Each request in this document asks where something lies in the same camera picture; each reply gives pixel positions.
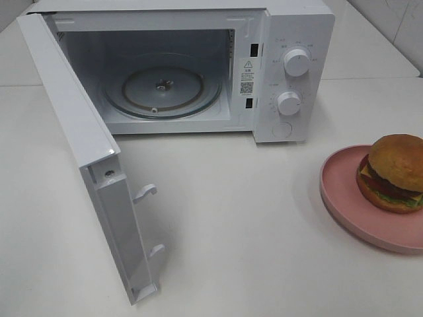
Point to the white round door button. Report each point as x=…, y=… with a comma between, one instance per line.
x=282, y=130

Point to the white microwave knob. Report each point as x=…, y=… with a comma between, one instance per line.
x=288, y=103
x=296, y=62

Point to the white microwave door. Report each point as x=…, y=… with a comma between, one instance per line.
x=97, y=157

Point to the burger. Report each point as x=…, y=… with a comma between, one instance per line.
x=390, y=175

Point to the pink plate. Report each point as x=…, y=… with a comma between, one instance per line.
x=344, y=201

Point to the glass microwave turntable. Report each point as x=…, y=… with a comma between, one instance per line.
x=164, y=86

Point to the white microwave oven body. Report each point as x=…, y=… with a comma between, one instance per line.
x=246, y=40

